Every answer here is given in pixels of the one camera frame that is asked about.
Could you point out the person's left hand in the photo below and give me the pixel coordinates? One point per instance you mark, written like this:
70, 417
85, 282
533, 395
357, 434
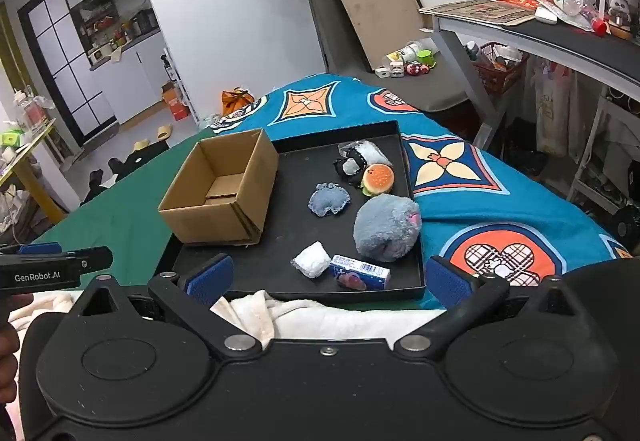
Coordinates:
7, 351

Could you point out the hanging clear plastic bag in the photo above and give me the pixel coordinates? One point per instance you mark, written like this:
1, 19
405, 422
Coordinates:
552, 113

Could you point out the black tray lid brown inside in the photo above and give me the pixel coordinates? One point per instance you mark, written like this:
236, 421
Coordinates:
372, 6

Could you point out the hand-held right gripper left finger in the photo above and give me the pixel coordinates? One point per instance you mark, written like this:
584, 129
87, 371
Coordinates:
210, 278

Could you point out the brown patterned board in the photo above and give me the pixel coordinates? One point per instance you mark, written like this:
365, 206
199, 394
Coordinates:
475, 12

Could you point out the orange snack packet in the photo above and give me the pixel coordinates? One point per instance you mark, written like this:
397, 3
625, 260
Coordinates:
515, 1

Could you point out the black lace fabric pouch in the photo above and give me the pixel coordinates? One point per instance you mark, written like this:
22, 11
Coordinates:
350, 166

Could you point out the grey fluffy plush toy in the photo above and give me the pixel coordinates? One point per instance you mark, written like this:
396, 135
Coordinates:
385, 227

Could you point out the black shallow tray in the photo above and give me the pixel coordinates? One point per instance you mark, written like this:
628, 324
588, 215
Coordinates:
300, 223

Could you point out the black framed sliding door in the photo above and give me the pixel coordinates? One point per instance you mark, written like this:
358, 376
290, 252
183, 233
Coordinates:
65, 71

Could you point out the brown cardboard box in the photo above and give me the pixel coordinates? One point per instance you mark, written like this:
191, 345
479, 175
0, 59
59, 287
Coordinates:
220, 217

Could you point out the red toy figures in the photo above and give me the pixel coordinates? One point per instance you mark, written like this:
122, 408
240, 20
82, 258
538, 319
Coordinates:
418, 69

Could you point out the yellow slipper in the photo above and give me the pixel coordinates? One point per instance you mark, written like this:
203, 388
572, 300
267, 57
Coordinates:
141, 144
163, 131

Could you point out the small grey fabric toy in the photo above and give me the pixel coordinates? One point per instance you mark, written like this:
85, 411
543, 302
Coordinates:
327, 200

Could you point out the white charger plug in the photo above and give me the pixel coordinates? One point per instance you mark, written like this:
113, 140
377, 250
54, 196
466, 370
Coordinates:
382, 71

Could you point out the white metal rack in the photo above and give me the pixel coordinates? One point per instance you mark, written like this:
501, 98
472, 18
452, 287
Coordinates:
605, 156

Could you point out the green small cup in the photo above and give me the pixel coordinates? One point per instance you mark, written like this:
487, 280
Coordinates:
425, 57

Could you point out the blue and white carton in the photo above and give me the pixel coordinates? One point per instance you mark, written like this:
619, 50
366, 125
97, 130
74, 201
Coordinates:
360, 272

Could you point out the red plastic basket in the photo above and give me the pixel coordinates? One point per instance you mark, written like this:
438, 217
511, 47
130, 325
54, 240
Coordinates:
500, 68

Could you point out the burger plush toy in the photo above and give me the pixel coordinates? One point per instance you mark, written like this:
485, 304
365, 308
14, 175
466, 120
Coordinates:
377, 180

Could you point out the yellow side table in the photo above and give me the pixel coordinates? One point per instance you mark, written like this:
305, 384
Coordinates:
27, 156

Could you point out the blue printed blanket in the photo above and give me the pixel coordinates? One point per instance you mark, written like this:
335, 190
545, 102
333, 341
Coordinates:
475, 201

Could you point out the white fluffy blanket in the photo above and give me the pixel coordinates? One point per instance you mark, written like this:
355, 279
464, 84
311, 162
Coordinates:
310, 321

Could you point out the white toy figure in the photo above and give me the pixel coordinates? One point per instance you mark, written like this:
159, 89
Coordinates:
397, 69

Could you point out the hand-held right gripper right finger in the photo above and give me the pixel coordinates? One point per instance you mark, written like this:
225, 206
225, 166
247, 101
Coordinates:
447, 281

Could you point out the white soft wad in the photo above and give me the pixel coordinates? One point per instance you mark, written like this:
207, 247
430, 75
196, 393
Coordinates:
311, 261

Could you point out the panda figurine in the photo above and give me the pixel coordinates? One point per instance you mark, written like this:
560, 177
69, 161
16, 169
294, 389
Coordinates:
622, 13

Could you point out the clear bag of white stuffing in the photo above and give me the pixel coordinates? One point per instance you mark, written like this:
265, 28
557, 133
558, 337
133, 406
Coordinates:
372, 151

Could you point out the grey desk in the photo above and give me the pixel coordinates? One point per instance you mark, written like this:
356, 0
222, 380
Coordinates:
575, 52

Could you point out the white cabinet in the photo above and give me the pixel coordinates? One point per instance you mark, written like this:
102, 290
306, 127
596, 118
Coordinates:
145, 81

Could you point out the white narrow shelf rack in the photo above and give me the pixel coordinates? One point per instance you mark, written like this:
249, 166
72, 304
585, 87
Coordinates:
180, 81

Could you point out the green cloth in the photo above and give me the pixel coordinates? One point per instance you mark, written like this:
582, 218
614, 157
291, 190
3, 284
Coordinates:
120, 221

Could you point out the white computer mouse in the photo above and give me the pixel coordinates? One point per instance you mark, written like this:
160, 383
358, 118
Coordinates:
546, 15

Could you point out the orange gift bag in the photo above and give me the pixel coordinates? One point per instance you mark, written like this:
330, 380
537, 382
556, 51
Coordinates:
237, 102

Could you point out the grey sofa chair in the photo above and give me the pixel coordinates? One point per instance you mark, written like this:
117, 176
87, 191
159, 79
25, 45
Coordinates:
430, 88

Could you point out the black white garment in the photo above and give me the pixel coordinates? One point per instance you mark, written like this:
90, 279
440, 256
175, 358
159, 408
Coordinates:
132, 161

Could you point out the black desk mat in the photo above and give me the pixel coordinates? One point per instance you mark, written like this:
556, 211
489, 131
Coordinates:
565, 38

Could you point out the orange cardboard box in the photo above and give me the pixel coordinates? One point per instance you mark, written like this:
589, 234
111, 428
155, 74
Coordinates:
176, 103

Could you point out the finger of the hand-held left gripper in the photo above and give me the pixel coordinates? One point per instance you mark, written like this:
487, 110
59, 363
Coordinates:
95, 257
41, 249

